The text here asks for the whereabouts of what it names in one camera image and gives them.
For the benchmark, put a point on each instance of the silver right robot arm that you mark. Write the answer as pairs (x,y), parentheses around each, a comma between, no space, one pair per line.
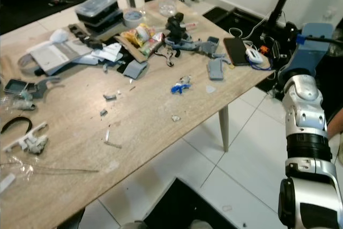
(308,116)

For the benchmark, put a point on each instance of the small grey trash scrap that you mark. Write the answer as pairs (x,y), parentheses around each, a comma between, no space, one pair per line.
(110,97)
(103,112)

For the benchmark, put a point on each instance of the small clear trash scrap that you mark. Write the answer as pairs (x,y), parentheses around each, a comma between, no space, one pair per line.
(176,118)

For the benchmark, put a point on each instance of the blue white crumpled trash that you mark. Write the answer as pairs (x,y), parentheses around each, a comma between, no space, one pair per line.
(179,87)

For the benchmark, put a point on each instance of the blue-grey small tray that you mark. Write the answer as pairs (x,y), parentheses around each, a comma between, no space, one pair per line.
(17,87)

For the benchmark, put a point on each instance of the black curved band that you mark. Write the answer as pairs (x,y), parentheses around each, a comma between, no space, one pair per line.
(17,119)

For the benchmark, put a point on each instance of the grey printed hook part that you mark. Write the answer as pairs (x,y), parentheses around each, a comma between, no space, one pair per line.
(47,83)

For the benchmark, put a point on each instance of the white paper booklet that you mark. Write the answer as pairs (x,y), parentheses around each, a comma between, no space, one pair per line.
(59,54)

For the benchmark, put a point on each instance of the white crumpled tissue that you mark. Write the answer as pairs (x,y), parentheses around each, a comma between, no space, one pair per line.
(108,52)

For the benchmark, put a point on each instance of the black food containers clear lid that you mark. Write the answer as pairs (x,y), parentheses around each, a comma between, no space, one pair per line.
(97,12)

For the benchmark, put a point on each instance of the grey printed flat part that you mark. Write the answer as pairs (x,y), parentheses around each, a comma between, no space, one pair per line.
(135,69)

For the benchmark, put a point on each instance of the colourful snack packet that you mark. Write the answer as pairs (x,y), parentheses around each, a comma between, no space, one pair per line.
(142,38)

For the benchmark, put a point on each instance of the white tape roll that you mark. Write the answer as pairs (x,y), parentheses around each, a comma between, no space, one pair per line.
(133,18)

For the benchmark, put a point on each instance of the grey printed long part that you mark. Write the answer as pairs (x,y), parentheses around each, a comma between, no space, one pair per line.
(193,45)

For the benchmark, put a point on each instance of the black floor mat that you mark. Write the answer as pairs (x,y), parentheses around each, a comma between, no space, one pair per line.
(179,205)

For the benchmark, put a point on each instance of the grey printed block part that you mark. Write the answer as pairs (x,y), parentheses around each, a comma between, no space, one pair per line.
(216,69)

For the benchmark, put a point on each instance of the wooden table leg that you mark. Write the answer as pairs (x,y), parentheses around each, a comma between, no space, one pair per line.
(223,128)

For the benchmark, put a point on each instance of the white printed bracket part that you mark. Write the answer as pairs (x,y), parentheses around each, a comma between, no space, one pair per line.
(32,140)

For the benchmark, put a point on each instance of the black camera device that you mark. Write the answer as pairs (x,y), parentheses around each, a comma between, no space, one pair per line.
(176,27)

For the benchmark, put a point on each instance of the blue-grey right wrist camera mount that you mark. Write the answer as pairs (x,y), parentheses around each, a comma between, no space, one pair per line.
(316,46)

